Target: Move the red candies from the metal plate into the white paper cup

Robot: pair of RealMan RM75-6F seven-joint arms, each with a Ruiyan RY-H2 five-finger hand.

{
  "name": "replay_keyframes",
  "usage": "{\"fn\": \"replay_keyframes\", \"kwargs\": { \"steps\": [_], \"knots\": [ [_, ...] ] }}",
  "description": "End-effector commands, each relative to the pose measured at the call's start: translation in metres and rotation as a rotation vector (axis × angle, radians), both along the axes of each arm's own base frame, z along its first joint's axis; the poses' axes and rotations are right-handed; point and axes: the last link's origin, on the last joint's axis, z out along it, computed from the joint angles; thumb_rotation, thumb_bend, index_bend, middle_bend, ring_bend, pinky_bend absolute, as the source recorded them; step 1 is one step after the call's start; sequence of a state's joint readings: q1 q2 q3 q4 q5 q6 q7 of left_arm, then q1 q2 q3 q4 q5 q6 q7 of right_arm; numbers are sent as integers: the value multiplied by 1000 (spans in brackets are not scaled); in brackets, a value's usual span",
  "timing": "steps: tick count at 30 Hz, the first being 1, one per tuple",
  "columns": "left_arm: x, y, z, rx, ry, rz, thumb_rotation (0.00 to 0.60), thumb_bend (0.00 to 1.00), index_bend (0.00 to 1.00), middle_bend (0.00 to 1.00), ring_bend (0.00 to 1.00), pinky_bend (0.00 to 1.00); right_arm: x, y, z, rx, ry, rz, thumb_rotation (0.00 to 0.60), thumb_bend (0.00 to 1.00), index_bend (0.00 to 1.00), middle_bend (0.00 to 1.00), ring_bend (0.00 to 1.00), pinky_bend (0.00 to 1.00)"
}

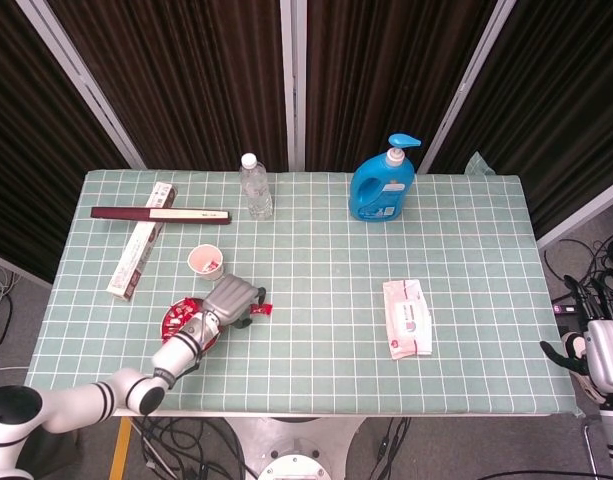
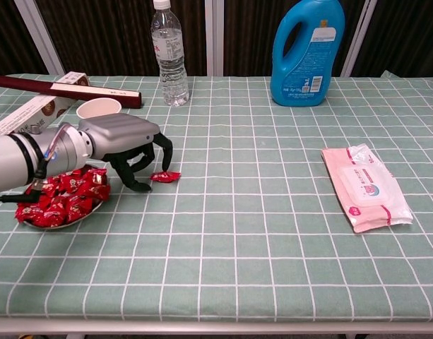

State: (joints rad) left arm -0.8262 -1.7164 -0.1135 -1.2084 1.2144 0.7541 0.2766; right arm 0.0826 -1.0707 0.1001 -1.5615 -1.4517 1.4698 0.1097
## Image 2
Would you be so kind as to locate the round metal plate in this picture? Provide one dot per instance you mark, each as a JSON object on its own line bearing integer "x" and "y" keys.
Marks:
{"x": 80, "y": 220}

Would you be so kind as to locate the long maroon box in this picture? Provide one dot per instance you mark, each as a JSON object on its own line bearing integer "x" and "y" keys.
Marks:
{"x": 32, "y": 86}

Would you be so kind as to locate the pink wet wipes pack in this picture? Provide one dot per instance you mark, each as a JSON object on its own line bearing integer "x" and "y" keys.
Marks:
{"x": 364, "y": 187}

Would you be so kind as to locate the green checked tablecloth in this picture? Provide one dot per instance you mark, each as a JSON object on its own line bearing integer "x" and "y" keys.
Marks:
{"x": 237, "y": 212}

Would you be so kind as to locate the clear plastic water bottle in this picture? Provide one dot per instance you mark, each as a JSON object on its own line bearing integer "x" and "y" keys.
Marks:
{"x": 172, "y": 70}

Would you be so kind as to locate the long white red box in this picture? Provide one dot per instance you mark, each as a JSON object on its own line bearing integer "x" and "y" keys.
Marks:
{"x": 25, "y": 116}

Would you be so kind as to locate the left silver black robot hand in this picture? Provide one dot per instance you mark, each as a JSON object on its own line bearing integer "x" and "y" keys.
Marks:
{"x": 120, "y": 134}

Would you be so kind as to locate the blue detergent pump bottle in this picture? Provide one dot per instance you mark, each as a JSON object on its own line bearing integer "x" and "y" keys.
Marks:
{"x": 283, "y": 88}

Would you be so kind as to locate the dark brown partition panel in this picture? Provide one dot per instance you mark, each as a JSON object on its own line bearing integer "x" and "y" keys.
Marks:
{"x": 113, "y": 35}
{"x": 4, "y": 35}
{"x": 407, "y": 35}
{"x": 248, "y": 35}

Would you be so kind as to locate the silver table frame edge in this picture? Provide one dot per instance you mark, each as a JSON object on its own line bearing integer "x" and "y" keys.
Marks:
{"x": 216, "y": 326}

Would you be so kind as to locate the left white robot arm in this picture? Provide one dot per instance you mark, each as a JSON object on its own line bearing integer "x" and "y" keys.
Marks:
{"x": 11, "y": 155}

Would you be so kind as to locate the white paper cup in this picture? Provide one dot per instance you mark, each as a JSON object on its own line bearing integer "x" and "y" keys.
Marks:
{"x": 96, "y": 107}

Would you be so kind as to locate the red candy heap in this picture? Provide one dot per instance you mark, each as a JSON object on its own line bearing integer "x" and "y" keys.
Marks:
{"x": 71, "y": 201}

